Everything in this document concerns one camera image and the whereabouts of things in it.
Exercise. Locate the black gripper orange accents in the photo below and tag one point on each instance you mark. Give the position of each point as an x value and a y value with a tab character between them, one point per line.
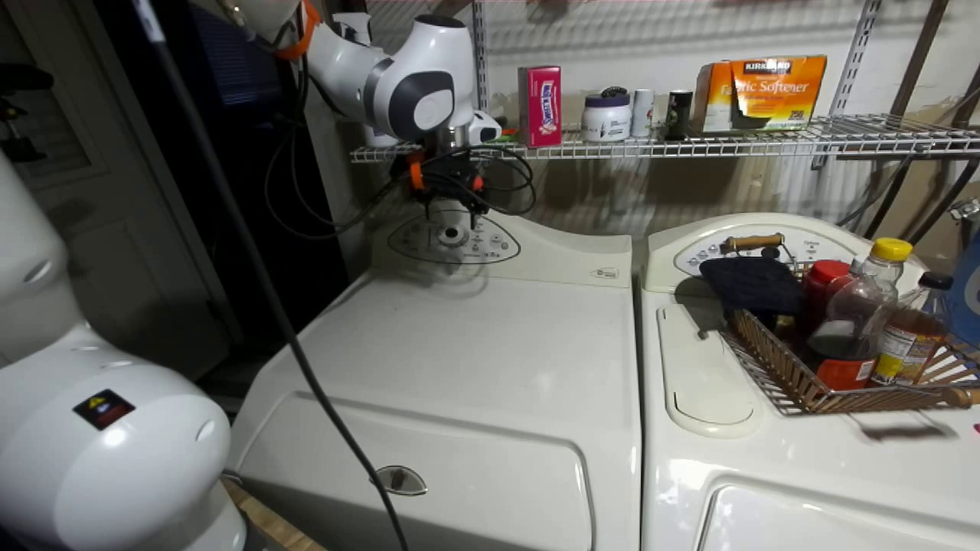
448	179

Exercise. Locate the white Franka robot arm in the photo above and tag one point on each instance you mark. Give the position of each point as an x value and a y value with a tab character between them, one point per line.
110	460

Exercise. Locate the white washing machine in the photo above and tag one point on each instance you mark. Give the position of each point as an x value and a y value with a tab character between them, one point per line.
480	376

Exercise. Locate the white dryer machine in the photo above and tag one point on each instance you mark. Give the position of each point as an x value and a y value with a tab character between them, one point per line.
775	460

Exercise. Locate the round washer control dial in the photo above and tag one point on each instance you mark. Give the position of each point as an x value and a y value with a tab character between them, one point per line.
448	237

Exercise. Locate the pink box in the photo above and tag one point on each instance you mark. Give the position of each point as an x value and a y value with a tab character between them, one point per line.
539	104

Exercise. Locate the white jar dark lid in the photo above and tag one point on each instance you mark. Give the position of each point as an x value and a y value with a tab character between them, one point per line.
606	118

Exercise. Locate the small white bottle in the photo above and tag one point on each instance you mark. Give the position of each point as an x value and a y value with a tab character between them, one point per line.
642	113

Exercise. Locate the small dark bottle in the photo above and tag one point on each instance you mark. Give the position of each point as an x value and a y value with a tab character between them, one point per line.
679	113

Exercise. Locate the dark blue cloth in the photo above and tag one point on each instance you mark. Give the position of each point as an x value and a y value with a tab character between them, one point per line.
755	282

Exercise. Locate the grey panel door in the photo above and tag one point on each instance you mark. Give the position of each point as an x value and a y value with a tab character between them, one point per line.
110	171

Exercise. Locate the orange softener sheet box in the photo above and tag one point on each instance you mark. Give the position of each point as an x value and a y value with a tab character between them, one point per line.
781	93

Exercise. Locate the wooden plank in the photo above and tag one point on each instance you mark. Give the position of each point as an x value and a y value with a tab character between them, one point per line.
267	520

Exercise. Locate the brown wicker basket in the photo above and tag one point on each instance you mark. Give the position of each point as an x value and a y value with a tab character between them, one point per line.
784	371

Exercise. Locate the red lid bottle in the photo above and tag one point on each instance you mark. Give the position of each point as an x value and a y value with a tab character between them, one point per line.
842	309

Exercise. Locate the metal slotted shelf upright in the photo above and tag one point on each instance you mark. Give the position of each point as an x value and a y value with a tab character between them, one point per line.
855	63

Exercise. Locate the yellow cap clear bottle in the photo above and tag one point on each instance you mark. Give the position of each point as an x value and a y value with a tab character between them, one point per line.
889	264

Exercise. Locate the amber jar yellow label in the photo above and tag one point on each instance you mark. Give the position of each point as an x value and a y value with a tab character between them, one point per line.
907	344

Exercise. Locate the blue detergent bottle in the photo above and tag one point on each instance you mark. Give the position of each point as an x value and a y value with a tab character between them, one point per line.
966	294

